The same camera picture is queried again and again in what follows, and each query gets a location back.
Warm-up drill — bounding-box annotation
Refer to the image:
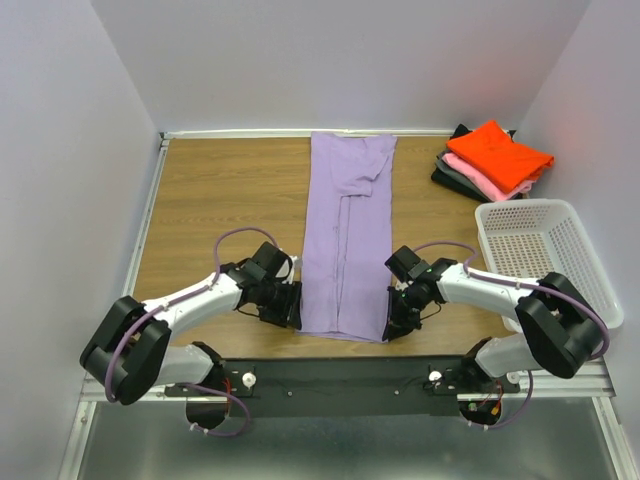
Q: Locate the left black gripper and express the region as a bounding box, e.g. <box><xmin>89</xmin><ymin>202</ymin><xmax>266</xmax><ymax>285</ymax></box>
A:
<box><xmin>257</xmin><ymin>278</ymin><xmax>303</xmax><ymax>330</ymax></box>

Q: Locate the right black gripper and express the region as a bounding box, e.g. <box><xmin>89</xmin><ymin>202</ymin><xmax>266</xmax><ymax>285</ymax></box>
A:
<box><xmin>381</xmin><ymin>283</ymin><xmax>427</xmax><ymax>341</ymax></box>

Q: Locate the purple t shirt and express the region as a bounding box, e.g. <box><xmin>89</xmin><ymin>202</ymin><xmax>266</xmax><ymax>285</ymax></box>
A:
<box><xmin>300</xmin><ymin>133</ymin><xmax>397</xmax><ymax>343</ymax></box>

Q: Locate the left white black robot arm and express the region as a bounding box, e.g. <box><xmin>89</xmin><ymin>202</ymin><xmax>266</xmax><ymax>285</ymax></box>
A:
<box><xmin>79</xmin><ymin>242</ymin><xmax>301</xmax><ymax>405</ymax></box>

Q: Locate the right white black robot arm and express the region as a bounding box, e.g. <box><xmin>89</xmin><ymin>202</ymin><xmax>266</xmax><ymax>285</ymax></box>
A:
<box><xmin>383</xmin><ymin>246</ymin><xmax>610</xmax><ymax>392</ymax></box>

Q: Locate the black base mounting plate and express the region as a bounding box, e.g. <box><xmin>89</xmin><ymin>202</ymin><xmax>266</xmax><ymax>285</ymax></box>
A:
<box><xmin>178</xmin><ymin>355</ymin><xmax>520</xmax><ymax>431</ymax></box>

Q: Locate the white plastic laundry basket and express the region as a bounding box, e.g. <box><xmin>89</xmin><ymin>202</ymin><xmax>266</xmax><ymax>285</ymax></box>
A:
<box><xmin>475</xmin><ymin>199</ymin><xmax>624</xmax><ymax>329</ymax></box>

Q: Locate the dark grey folded t shirt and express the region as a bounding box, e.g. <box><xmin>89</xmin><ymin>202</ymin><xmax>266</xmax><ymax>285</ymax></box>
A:
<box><xmin>431</xmin><ymin>148</ymin><xmax>491</xmax><ymax>203</ymax></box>

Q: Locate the pink folded t shirt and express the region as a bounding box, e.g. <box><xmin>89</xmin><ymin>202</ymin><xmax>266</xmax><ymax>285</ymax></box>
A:
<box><xmin>443</xmin><ymin>153</ymin><xmax>534</xmax><ymax>202</ymax></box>

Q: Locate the orange folded t shirt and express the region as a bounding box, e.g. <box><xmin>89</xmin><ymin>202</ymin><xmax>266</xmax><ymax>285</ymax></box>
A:
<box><xmin>446</xmin><ymin>120</ymin><xmax>555</xmax><ymax>193</ymax></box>

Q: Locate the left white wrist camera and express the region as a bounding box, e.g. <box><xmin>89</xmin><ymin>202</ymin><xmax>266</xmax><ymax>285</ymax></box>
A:
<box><xmin>279</xmin><ymin>255</ymin><xmax>302</xmax><ymax>283</ymax></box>

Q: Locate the aluminium frame rail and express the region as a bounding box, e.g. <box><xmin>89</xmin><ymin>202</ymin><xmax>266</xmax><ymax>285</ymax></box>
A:
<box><xmin>79</xmin><ymin>360</ymin><xmax>616</xmax><ymax>402</ymax></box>

